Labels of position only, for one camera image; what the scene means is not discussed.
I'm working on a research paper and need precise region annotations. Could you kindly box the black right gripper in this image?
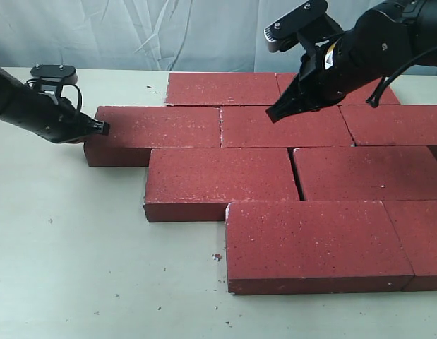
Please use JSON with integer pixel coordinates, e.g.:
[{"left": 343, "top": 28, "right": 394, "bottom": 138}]
[{"left": 265, "top": 38, "right": 359, "bottom": 123}]

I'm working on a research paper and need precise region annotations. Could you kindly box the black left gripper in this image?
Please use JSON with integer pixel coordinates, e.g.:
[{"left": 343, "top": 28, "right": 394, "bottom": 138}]
[{"left": 37, "top": 98, "right": 109, "bottom": 143}]

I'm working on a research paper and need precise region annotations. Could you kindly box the large red brick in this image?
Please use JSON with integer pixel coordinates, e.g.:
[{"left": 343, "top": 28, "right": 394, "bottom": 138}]
[
  {"left": 225, "top": 201, "right": 414, "bottom": 295},
  {"left": 143, "top": 148, "right": 299, "bottom": 222}
]

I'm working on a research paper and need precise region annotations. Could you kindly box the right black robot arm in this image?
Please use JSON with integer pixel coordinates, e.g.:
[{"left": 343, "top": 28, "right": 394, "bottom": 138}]
[{"left": 264, "top": 1, "right": 437, "bottom": 122}]

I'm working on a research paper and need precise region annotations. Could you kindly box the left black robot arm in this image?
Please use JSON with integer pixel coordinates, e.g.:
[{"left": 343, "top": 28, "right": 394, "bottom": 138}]
[{"left": 0, "top": 64, "right": 110, "bottom": 143}]

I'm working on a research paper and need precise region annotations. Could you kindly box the right third-row red brick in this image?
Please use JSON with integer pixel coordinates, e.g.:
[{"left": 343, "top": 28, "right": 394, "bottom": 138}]
[{"left": 293, "top": 146, "right": 437, "bottom": 201}]

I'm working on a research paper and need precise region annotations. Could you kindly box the right second-row red brick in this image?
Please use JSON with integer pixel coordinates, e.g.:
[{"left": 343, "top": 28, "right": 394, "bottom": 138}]
[{"left": 340, "top": 105, "right": 437, "bottom": 160}]

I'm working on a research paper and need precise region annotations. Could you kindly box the blue-grey backdrop cloth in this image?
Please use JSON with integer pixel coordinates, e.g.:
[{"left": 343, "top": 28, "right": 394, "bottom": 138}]
[{"left": 0, "top": 0, "right": 304, "bottom": 73}]

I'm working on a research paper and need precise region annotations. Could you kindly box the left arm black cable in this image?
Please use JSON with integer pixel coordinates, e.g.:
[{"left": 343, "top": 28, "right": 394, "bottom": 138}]
[{"left": 52, "top": 83, "right": 83, "bottom": 114}]

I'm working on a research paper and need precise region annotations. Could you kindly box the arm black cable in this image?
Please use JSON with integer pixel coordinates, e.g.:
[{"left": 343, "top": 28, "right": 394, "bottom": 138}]
[
  {"left": 52, "top": 83, "right": 83, "bottom": 114},
  {"left": 365, "top": 44, "right": 437, "bottom": 108}
]

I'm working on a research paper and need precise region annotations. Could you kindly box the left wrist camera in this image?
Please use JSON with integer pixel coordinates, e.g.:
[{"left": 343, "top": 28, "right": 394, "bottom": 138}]
[{"left": 25, "top": 64, "right": 78, "bottom": 97}]

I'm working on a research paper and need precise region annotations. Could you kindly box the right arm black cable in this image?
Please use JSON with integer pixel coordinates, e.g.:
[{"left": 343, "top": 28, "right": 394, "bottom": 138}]
[{"left": 365, "top": 44, "right": 437, "bottom": 108}]

